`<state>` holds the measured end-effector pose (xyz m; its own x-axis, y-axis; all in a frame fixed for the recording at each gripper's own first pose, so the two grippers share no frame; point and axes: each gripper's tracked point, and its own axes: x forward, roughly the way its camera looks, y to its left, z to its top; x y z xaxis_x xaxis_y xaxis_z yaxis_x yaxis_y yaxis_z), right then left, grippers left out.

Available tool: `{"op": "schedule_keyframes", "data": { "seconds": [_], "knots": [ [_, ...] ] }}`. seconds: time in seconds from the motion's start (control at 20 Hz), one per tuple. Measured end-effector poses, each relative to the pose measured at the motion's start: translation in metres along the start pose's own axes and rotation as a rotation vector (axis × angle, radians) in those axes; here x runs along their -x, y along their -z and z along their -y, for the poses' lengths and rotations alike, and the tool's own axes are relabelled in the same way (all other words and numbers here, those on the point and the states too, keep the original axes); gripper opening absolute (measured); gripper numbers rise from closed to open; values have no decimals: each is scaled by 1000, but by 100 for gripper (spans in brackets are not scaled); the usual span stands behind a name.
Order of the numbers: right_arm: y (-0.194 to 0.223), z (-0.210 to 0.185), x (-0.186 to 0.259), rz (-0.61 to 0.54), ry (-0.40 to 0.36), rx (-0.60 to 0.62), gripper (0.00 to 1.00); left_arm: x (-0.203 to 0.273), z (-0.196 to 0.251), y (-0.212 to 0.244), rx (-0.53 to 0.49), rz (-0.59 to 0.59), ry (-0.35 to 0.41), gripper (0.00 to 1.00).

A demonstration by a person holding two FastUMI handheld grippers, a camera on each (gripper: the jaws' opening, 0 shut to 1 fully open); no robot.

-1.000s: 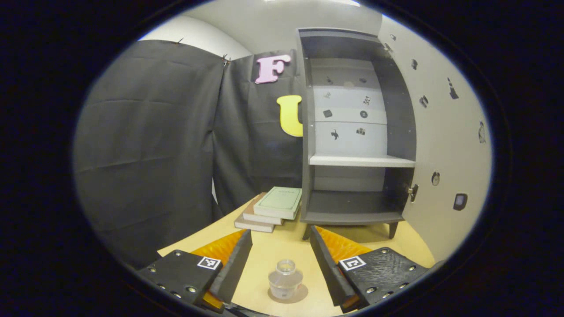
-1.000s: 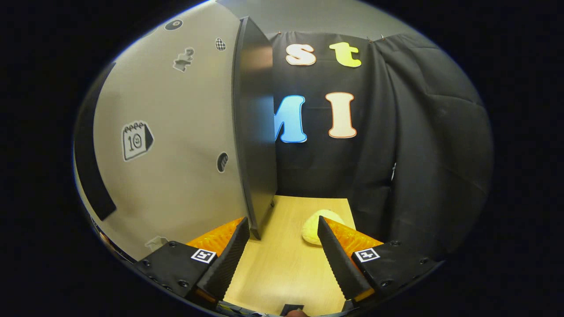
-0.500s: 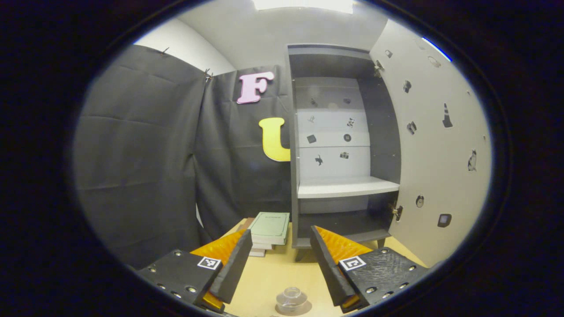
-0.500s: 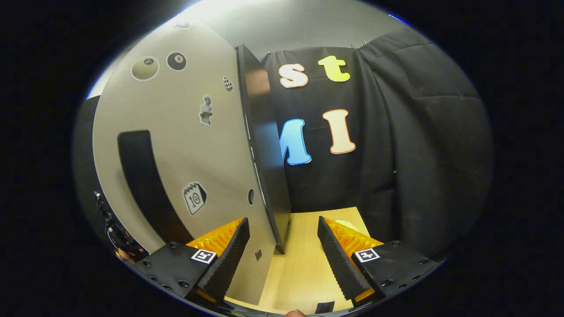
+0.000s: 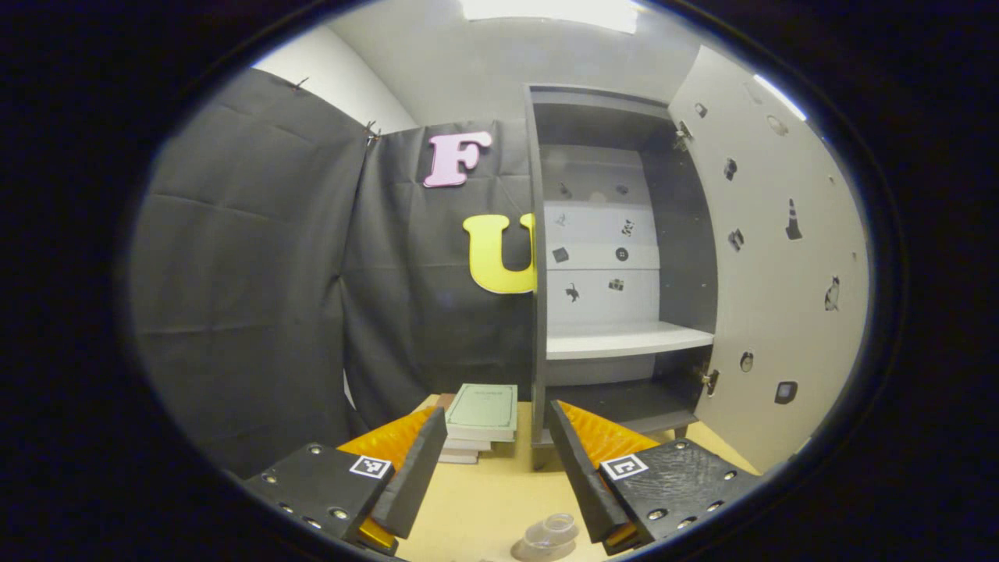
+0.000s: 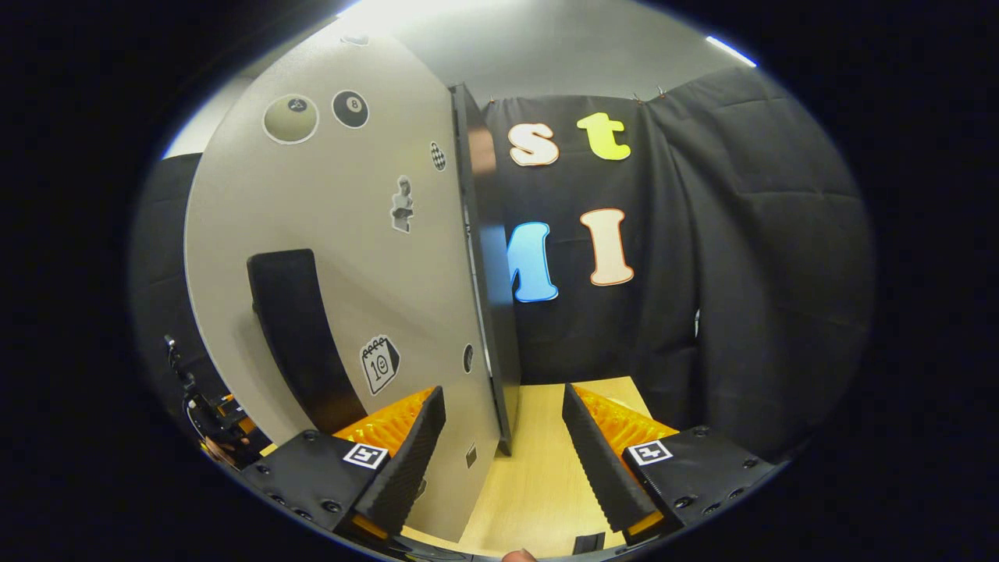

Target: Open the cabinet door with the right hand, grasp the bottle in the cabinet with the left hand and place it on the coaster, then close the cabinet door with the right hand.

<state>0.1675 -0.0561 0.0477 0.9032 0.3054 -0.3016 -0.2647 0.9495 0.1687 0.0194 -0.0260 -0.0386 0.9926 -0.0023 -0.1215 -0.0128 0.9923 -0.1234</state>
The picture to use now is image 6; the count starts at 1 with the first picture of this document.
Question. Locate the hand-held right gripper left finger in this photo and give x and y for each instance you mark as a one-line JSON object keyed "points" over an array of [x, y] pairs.
{"points": [[410, 468]]}

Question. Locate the narrow ceiling light panel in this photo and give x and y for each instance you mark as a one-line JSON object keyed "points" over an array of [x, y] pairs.
{"points": [[731, 51]]}

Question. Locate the black backdrop cloth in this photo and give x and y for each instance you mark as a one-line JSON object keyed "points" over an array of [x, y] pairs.
{"points": [[741, 273]]}

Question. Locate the white cabinet door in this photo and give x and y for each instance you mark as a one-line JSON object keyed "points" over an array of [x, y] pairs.
{"points": [[351, 257]]}

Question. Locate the wide ceiling light panel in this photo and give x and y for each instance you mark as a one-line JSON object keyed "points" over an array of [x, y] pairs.
{"points": [[398, 12]]}

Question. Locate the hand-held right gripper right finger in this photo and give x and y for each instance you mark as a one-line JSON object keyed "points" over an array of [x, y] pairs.
{"points": [[601, 468]]}

